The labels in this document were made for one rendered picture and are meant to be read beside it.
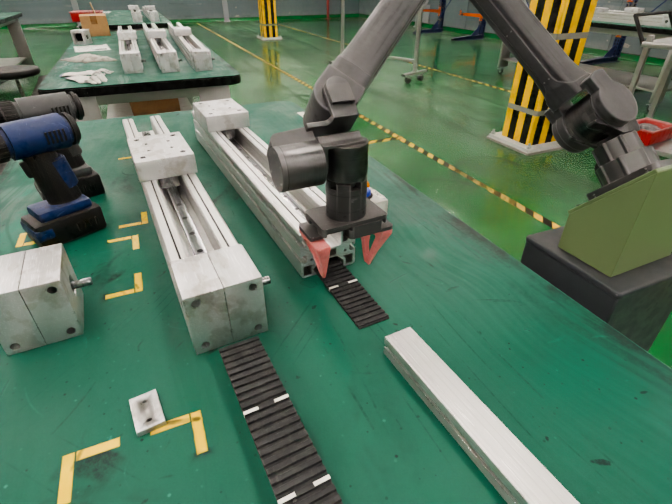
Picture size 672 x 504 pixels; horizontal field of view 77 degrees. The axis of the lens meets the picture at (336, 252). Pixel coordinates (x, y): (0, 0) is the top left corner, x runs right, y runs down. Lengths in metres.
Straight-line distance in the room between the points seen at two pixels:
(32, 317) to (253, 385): 0.31
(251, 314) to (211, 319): 0.05
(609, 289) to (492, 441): 0.40
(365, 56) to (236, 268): 0.34
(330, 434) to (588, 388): 0.32
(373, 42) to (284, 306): 0.40
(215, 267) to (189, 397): 0.16
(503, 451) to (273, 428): 0.23
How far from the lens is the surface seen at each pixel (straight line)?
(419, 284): 0.69
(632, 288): 0.82
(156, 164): 0.89
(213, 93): 2.45
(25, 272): 0.68
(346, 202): 0.56
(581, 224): 0.83
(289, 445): 0.45
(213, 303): 0.55
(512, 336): 0.64
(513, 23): 0.86
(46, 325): 0.68
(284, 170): 0.51
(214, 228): 0.69
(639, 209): 0.77
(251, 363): 0.52
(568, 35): 3.79
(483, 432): 0.49
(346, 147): 0.53
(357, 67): 0.61
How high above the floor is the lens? 1.20
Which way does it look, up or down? 33 degrees down
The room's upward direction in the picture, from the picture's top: straight up
